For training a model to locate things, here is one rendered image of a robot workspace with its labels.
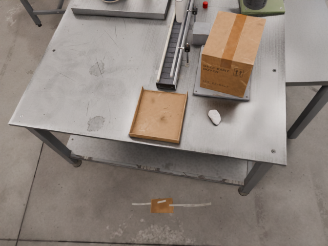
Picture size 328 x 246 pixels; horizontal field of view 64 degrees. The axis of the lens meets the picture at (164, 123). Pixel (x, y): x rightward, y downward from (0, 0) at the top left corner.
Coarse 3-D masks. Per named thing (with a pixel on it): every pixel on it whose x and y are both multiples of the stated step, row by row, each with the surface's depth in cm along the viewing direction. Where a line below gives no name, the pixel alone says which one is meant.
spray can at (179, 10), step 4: (176, 0) 153; (180, 0) 152; (176, 4) 155; (180, 4) 154; (176, 8) 158; (180, 8) 157; (176, 12) 160; (180, 12) 159; (176, 16) 163; (180, 16) 162; (176, 20) 167; (180, 20) 165
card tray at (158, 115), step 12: (144, 96) 149; (156, 96) 148; (168, 96) 147; (180, 96) 147; (144, 108) 145; (156, 108) 145; (168, 108) 144; (180, 108) 143; (132, 120) 138; (144, 120) 142; (156, 120) 141; (168, 120) 140; (180, 120) 140; (132, 132) 139; (144, 132) 138; (156, 132) 138; (168, 132) 137; (180, 132) 134
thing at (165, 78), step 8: (176, 24) 166; (184, 24) 166; (176, 32) 163; (176, 40) 160; (168, 48) 158; (168, 56) 155; (168, 64) 152; (176, 64) 151; (168, 72) 149; (160, 80) 147; (168, 80) 147
